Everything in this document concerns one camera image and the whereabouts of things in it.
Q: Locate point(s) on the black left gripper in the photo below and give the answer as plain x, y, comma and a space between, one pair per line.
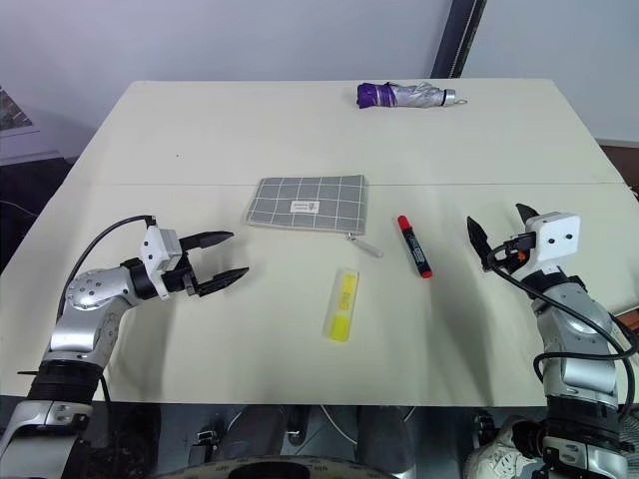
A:
181, 279

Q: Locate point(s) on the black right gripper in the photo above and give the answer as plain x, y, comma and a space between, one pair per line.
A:
514, 264

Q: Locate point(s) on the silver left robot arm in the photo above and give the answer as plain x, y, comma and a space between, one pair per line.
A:
90, 294

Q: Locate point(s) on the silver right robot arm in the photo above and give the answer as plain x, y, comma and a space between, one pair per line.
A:
574, 369

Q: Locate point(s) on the grey checked pencil pouch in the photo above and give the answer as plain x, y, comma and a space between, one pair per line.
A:
299, 197

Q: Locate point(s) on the red marker with black label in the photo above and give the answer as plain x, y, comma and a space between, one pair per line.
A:
414, 249

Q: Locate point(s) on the yellow highlighter pen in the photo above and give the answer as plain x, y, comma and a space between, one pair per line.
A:
342, 304

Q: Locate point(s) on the purple and silver folded umbrella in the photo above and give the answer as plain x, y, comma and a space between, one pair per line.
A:
409, 95

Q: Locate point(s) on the grey rounded leg shape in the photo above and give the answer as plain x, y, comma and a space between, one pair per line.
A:
382, 434
259, 431

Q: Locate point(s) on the black rounded shape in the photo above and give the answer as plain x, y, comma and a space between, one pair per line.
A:
279, 469

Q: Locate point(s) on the white sneaker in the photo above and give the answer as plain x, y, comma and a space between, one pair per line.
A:
494, 454

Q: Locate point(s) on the framed picture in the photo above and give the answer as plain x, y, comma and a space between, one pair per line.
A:
12, 115

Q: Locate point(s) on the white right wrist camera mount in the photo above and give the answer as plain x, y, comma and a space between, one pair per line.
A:
559, 234

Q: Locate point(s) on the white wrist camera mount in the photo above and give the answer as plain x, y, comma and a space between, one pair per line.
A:
152, 247
559, 234

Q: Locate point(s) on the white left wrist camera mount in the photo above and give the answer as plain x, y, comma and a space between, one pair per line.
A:
152, 247

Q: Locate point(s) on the dark metal frame post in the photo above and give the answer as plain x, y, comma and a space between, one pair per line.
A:
456, 40

